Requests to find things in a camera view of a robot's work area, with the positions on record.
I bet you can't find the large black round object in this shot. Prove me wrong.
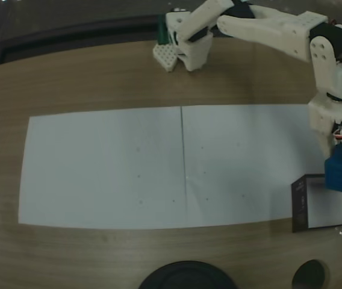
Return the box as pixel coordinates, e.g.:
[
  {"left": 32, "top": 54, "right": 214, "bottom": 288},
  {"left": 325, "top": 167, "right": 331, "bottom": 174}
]
[{"left": 137, "top": 260, "right": 238, "bottom": 289}]

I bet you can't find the blue cube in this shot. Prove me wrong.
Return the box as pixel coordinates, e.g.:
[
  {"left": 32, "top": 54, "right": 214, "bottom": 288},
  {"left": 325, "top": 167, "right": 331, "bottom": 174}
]
[{"left": 324, "top": 143, "right": 342, "bottom": 194}]

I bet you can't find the dark open box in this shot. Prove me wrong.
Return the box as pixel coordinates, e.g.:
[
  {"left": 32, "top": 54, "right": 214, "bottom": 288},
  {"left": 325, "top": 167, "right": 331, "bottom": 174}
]
[{"left": 290, "top": 173, "right": 342, "bottom": 234}]

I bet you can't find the green table clamp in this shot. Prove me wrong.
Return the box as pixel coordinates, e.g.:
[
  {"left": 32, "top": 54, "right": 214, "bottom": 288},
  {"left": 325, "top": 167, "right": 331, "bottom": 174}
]
[{"left": 157, "top": 13, "right": 172, "bottom": 46}]

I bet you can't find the white perforated base plate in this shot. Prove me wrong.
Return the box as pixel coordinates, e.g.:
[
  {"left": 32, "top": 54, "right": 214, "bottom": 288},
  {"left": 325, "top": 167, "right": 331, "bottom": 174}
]
[{"left": 152, "top": 42, "right": 181, "bottom": 73}]

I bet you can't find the white paper sheet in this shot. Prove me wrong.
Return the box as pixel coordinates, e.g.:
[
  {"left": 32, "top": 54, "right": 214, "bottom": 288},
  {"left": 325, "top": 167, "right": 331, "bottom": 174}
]
[
  {"left": 18, "top": 106, "right": 187, "bottom": 231},
  {"left": 181, "top": 104, "right": 330, "bottom": 230}
]

